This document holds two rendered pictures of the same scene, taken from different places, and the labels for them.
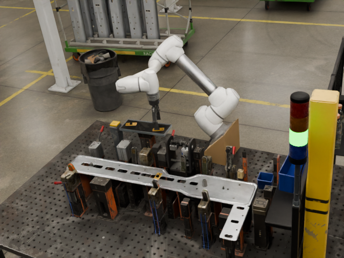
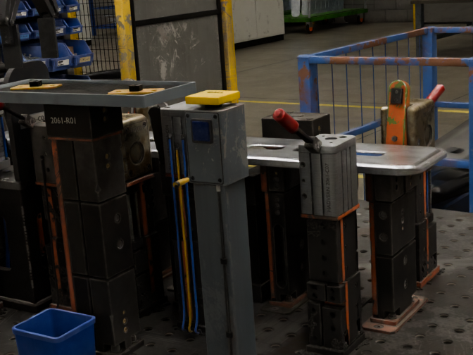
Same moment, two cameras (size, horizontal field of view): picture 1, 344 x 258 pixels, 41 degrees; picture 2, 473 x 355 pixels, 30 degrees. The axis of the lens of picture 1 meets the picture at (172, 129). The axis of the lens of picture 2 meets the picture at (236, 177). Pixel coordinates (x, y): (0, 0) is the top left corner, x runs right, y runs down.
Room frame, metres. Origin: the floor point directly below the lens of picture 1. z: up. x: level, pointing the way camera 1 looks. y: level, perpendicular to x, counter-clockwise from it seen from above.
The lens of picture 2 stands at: (4.29, 0.57, 1.35)
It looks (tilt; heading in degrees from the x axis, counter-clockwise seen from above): 14 degrees down; 186
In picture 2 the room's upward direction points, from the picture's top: 4 degrees counter-clockwise
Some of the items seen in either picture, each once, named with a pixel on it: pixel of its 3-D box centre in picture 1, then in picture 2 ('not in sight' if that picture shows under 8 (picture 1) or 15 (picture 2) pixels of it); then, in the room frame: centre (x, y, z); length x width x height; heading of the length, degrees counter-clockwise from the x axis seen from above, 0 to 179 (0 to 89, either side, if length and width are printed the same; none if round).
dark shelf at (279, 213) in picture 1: (298, 178); not in sight; (2.24, -0.75, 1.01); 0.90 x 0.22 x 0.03; 153
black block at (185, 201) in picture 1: (188, 218); not in sight; (2.20, -0.02, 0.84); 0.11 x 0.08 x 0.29; 153
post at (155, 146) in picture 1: (159, 167); not in sight; (2.71, 0.13, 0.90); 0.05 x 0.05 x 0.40; 63
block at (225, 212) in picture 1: (227, 229); not in sight; (2.06, -0.25, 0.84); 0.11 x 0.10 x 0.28; 153
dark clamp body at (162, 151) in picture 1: (167, 171); (67, 214); (2.67, 0.08, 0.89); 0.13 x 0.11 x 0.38; 153
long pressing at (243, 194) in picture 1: (154, 177); (123, 139); (2.48, 0.16, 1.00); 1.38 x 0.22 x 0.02; 63
